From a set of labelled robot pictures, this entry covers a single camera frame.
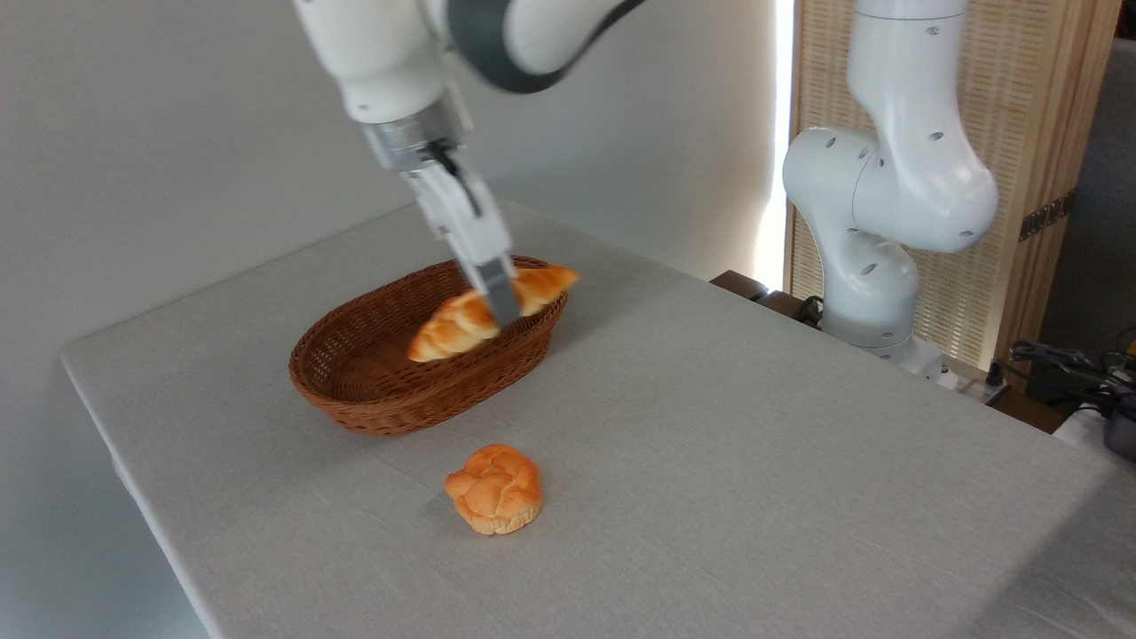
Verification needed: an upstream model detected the dark wooden furniture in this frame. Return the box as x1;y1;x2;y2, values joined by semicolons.
710;270;826;329

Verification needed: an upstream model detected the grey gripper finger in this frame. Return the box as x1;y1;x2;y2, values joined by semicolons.
457;253;525;329

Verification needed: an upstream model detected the black cable bundle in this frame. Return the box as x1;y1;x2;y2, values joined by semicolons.
1009;340;1136;418

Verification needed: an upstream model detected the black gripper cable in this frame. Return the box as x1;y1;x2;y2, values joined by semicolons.
426;140;485;218

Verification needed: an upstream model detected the round knotted bread roll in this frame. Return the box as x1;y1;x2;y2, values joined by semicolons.
444;444;544;536

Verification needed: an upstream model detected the brown wicker basket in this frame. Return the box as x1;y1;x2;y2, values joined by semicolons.
288;256;569;436

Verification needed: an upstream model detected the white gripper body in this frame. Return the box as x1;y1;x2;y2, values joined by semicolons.
399;160;517;269

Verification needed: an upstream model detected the grey tablecloth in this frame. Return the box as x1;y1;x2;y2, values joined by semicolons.
60;200;1136;639

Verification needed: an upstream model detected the long braided bread loaf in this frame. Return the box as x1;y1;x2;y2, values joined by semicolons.
406;264;581;363

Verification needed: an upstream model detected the wooden slatted screen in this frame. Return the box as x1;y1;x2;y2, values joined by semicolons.
784;0;1124;374

